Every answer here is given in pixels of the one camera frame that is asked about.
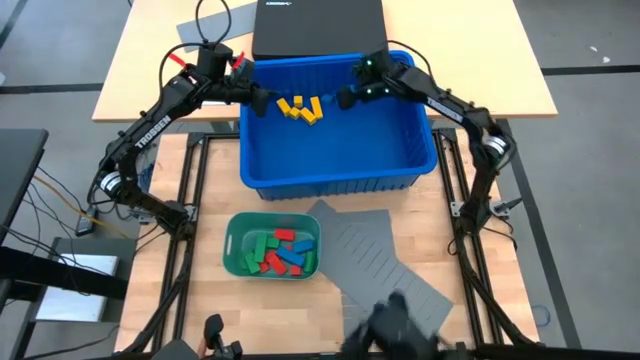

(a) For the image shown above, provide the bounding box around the black desk crossbar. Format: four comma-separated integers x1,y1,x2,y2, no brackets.
0,244,130,301

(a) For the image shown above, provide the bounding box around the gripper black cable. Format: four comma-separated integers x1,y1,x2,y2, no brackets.
387,39,434,81
158,0,233,96

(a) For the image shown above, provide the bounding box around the grey metal plate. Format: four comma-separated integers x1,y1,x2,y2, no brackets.
49,236,139,324

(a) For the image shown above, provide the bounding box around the long grey slotted divider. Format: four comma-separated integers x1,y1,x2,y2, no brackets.
306,198,455,341

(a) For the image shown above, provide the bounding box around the small green plastic basket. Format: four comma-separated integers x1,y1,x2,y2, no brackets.
222,211,322,281

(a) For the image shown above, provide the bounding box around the long green wooden block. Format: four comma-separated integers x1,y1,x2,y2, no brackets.
253,231,269,264

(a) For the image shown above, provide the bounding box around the yellow cable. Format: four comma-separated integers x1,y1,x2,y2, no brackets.
32,174,131,240

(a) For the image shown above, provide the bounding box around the long blue wooden block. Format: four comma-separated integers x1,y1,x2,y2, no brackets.
275,246,306,268

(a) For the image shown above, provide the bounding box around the short grey slotted divider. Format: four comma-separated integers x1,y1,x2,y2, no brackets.
333,208,399,346

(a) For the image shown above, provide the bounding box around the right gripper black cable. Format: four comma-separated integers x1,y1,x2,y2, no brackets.
387,39,434,81

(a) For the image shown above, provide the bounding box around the large blue plastic bin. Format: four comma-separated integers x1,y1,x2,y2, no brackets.
238,49,439,202

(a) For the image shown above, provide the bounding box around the blue cable loop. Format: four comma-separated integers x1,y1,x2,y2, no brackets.
530,304,552,329

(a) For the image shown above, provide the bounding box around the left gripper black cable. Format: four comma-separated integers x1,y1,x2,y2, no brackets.
158,0,233,96

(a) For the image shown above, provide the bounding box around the grey flat panel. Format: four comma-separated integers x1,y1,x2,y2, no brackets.
176,3,259,54

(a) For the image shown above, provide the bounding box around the long red wooden block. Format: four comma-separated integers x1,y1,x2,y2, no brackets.
264,250,289,277

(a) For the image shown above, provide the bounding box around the black power adapter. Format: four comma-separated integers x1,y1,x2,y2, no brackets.
74,207,100,237

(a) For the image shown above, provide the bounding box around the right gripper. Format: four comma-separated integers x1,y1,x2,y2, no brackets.
337,49,399,110

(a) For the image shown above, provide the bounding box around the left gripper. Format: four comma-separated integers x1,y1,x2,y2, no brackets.
197,42,282,118

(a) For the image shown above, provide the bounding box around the black side desk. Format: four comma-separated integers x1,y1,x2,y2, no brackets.
0,128,50,241

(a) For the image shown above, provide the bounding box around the light wood desk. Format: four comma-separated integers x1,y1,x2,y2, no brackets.
91,0,558,124

